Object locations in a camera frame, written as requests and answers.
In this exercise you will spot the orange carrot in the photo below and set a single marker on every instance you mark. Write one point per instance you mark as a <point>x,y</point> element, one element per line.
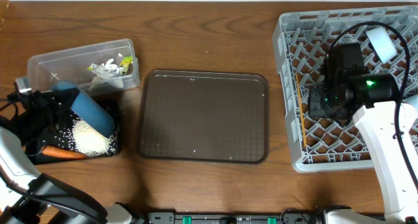
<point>61,153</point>

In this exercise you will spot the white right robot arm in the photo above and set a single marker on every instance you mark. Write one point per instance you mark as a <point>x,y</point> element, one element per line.
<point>383,128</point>

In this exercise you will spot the dark blue plate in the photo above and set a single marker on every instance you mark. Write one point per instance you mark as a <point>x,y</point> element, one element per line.
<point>88,110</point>

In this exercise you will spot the grey dishwasher rack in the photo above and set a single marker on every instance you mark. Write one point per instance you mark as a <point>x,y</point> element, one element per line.
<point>301,41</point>

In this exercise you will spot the pile of white rice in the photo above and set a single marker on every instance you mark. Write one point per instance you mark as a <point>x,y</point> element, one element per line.
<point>78,136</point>

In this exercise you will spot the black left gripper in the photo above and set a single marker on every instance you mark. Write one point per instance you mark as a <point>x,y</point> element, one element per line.
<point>45,104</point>

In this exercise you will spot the dark brown serving tray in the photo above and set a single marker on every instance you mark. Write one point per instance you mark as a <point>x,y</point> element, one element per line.
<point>204,116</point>

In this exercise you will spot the pink plastic cup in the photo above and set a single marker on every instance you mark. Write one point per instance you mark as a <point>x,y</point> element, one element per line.
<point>410,115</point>

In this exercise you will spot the light blue bowl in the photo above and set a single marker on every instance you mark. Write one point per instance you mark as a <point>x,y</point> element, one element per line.
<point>382,44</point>

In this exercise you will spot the clear plastic bin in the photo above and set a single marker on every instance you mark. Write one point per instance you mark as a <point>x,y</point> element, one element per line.
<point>71,65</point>

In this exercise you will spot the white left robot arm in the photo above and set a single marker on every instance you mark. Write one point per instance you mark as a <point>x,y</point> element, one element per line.
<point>45,189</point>

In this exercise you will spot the yellow green wrapper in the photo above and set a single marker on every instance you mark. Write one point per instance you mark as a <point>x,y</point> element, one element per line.
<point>124,65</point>

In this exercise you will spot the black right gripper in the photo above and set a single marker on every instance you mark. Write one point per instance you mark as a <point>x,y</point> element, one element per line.
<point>315,94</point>

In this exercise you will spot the light blue cup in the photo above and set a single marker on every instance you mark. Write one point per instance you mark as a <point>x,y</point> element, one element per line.
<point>413,100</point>

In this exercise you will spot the black plastic tray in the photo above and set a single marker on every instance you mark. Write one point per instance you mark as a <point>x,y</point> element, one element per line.
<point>33,148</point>

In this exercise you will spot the wooden chopstick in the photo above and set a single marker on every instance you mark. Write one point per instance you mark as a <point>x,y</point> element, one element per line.
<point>301,112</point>

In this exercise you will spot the aluminium foil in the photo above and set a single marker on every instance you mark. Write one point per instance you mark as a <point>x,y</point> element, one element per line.
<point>105,70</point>

